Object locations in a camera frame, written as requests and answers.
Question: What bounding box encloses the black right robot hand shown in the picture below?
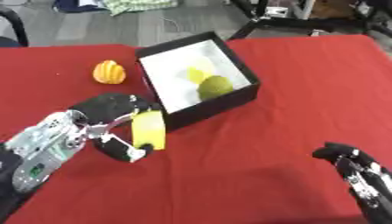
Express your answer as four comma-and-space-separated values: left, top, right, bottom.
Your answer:
311, 142, 392, 224

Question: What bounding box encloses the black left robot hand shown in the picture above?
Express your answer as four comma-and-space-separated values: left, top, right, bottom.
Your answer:
67, 93, 165, 164

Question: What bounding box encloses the yellow rectangular block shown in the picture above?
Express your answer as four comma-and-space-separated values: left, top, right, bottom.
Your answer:
129, 109, 169, 151

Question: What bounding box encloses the black box with white inside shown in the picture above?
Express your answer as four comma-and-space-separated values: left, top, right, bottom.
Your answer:
133, 31, 263, 132

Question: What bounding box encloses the orange ridged toy fruit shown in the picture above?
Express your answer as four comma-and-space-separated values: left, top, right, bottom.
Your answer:
92, 59, 128, 85

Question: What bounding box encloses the yellow toy fruit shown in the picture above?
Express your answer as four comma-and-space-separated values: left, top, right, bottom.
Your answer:
185, 66, 207, 85

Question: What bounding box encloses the green and white checked cloth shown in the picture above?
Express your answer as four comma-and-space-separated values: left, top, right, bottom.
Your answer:
102, 0, 181, 17

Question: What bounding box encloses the green round toy fruit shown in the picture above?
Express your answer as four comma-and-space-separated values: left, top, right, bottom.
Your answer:
196, 75, 236, 102

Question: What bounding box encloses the black metal frame stand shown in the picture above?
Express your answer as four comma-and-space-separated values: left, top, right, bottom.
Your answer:
227, 0, 392, 41

